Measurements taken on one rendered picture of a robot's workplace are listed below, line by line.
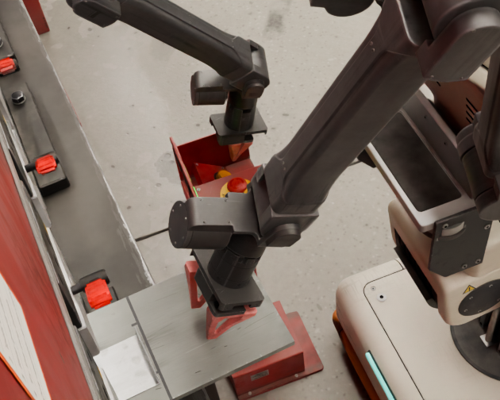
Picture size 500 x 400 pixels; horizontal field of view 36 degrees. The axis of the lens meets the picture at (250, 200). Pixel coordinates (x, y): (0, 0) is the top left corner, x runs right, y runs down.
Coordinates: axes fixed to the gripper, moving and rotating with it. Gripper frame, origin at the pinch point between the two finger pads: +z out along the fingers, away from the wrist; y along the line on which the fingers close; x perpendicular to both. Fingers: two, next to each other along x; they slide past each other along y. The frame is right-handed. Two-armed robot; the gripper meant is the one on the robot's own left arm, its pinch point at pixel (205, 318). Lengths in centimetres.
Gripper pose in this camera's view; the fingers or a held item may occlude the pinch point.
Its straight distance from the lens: 105.9
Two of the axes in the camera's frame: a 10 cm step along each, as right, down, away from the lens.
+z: -3.6, 7.4, 5.7
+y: 4.2, 6.7, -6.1
